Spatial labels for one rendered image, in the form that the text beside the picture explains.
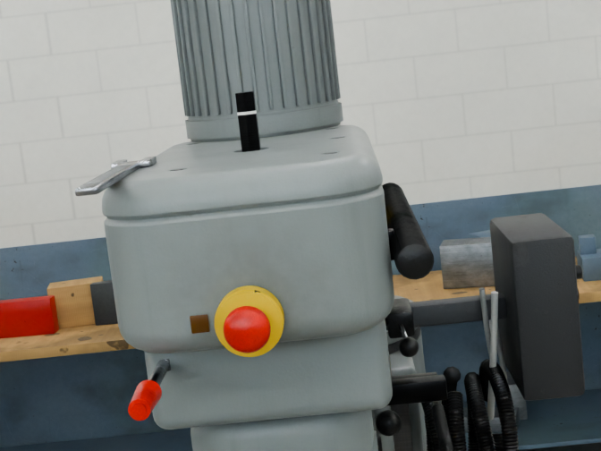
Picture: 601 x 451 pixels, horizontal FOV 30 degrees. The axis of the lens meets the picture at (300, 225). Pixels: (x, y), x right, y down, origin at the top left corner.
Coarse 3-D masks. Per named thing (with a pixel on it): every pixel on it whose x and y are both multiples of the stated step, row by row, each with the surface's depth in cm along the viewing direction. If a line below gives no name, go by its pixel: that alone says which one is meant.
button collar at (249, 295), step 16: (240, 288) 97; (256, 288) 97; (224, 304) 97; (240, 304) 97; (256, 304) 96; (272, 304) 96; (224, 320) 97; (272, 320) 97; (272, 336) 97; (240, 352) 97; (256, 352) 97
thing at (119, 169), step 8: (120, 160) 114; (144, 160) 111; (152, 160) 113; (112, 168) 106; (120, 168) 105; (128, 168) 105; (136, 168) 109; (104, 176) 98; (112, 176) 98; (120, 176) 101; (88, 184) 93; (96, 184) 92; (104, 184) 94; (112, 184) 97; (80, 192) 91; (88, 192) 91; (96, 192) 91
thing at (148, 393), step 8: (160, 360) 109; (168, 360) 109; (160, 368) 107; (168, 368) 109; (152, 376) 104; (160, 376) 105; (144, 384) 100; (152, 384) 100; (136, 392) 98; (144, 392) 98; (152, 392) 98; (160, 392) 100; (136, 400) 96; (144, 400) 96; (152, 400) 97; (128, 408) 96; (136, 408) 96; (144, 408) 96; (152, 408) 97; (136, 416) 96; (144, 416) 96
